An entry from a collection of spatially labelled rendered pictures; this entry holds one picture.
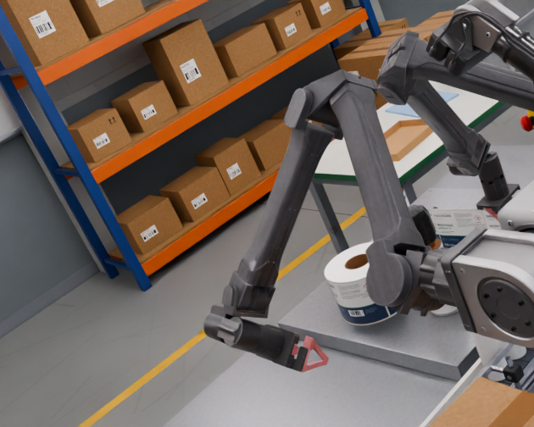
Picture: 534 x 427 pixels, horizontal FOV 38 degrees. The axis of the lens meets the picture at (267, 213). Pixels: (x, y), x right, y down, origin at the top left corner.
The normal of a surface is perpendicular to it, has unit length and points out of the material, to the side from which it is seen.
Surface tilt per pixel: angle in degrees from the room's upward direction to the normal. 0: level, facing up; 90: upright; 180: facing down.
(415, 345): 0
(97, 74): 90
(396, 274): 51
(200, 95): 90
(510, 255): 0
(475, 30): 90
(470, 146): 102
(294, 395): 0
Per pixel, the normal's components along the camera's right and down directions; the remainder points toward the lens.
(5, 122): 0.57, 0.08
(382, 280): -0.81, -0.14
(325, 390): -0.39, -0.85
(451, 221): -0.63, 0.53
